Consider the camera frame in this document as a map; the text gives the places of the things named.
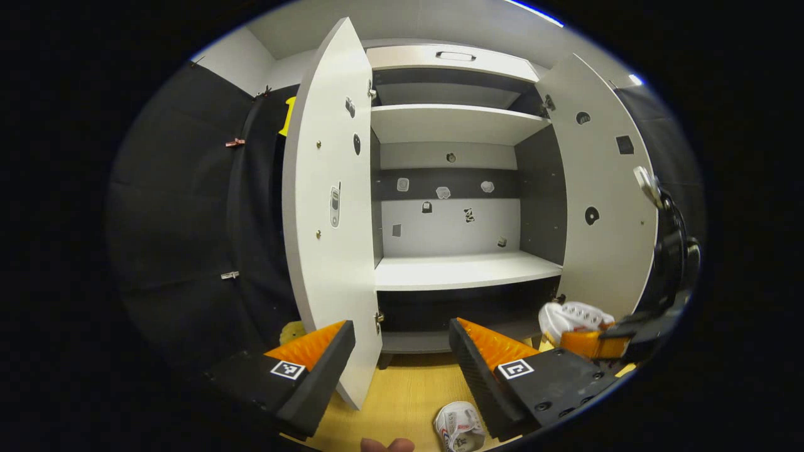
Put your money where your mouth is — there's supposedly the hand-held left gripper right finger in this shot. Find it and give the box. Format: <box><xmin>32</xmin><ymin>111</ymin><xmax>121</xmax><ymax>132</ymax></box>
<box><xmin>448</xmin><ymin>318</ymin><xmax>619</xmax><ymax>442</ymax></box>

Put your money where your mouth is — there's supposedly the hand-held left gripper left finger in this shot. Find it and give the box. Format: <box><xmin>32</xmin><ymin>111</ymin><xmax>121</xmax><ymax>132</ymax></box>
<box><xmin>204</xmin><ymin>320</ymin><xmax>356</xmax><ymax>441</ymax></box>

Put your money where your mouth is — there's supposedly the white canvas shoe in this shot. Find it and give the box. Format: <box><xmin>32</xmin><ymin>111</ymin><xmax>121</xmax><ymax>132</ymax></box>
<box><xmin>539</xmin><ymin>301</ymin><xmax>616</xmax><ymax>346</ymax></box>
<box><xmin>433</xmin><ymin>402</ymin><xmax>486</xmax><ymax>452</ymax></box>

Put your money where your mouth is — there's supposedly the white shoe cabinet door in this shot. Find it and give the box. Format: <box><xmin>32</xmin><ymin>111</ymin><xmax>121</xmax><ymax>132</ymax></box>
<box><xmin>281</xmin><ymin>17</ymin><xmax>384</xmax><ymax>411</ymax></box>
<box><xmin>534</xmin><ymin>53</ymin><xmax>659</xmax><ymax>321</ymax></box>

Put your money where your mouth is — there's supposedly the white shoe cabinet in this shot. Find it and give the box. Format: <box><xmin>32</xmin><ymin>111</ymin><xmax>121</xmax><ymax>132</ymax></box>
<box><xmin>366</xmin><ymin>44</ymin><xmax>569</xmax><ymax>371</ymax></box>

